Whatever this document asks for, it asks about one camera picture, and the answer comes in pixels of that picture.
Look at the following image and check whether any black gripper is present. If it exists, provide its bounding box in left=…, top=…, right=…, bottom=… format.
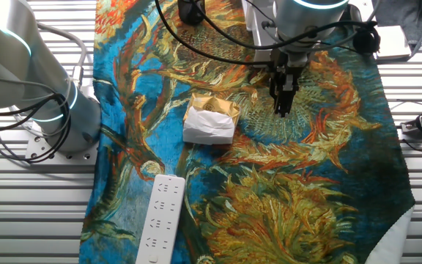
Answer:
left=268, top=48, right=304, bottom=119

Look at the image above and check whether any sunflower painting cloth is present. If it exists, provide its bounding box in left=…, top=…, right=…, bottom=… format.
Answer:
left=78, top=0, right=416, bottom=264

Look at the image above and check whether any gold and white tissue pack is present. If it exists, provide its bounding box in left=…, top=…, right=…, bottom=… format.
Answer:
left=182, top=92, right=241, bottom=146

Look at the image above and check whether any grey cabinet with white lid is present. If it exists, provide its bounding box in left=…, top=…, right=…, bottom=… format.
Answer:
left=242, top=0, right=281, bottom=51

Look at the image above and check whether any white flat box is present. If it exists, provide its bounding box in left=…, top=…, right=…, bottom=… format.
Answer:
left=374, top=24, right=412, bottom=62

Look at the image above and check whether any black pen holder cup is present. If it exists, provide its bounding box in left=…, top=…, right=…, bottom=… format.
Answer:
left=177, top=0, right=207, bottom=26

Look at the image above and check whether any dark grey fabric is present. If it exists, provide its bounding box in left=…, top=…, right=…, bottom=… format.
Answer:
left=371, top=0, right=422, bottom=58

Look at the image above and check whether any white power strip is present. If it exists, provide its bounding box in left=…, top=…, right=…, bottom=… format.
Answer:
left=134, top=174, right=186, bottom=264

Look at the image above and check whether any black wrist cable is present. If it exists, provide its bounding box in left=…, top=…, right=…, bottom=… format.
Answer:
left=196, top=7, right=379, bottom=51
left=154, top=0, right=275, bottom=67

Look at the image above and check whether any grey hose with metal connector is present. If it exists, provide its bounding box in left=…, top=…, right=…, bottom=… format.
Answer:
left=36, top=21, right=88, bottom=89

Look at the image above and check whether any black base cable bundle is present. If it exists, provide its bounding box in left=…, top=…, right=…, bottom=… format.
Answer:
left=0, top=93, right=72, bottom=164

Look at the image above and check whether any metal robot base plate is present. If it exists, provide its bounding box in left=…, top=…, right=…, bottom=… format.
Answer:
left=25, top=122, right=100, bottom=166

